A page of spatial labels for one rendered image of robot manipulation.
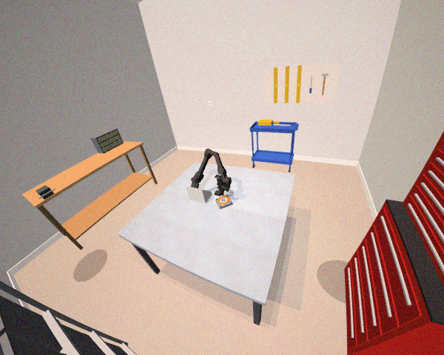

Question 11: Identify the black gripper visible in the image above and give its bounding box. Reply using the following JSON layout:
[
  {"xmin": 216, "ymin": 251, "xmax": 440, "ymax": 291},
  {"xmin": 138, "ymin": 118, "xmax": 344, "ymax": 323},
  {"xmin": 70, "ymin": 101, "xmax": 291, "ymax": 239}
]
[{"xmin": 214, "ymin": 183, "xmax": 224, "ymax": 196}]

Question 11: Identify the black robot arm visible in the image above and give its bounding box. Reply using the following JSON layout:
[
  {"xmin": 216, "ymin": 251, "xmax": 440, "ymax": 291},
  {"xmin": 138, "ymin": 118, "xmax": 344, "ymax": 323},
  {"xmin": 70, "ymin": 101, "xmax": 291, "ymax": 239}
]
[{"xmin": 191, "ymin": 148, "xmax": 232, "ymax": 192}]

